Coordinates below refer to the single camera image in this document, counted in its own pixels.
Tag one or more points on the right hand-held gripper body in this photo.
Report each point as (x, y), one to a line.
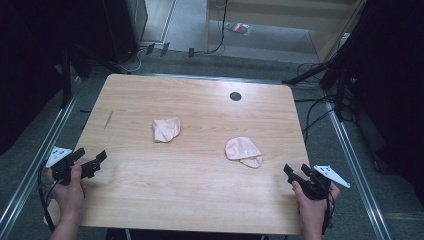
(316, 186)

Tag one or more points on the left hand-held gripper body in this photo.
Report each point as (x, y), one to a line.
(58, 156)

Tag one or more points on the pale pink sock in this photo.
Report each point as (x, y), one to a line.
(240, 150)
(165, 130)

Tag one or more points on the person's right hand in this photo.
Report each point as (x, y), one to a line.
(313, 210)

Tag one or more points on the person's left hand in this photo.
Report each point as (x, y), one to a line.
(70, 198)

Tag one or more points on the black tripod stand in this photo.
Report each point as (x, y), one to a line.
(338, 83)

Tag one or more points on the dark curtain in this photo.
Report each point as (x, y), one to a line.
(393, 83)
(30, 66)

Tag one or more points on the small black floor block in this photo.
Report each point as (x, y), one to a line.
(165, 49)
(150, 48)
(191, 52)

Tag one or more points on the dark cabinet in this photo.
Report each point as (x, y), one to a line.
(123, 26)

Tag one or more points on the beige wooden shelf unit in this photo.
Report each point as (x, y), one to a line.
(330, 23)

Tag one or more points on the colourful packet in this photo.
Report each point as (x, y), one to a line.
(238, 28)

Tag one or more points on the aluminium floor rail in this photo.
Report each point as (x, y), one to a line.
(358, 180)
(36, 166)

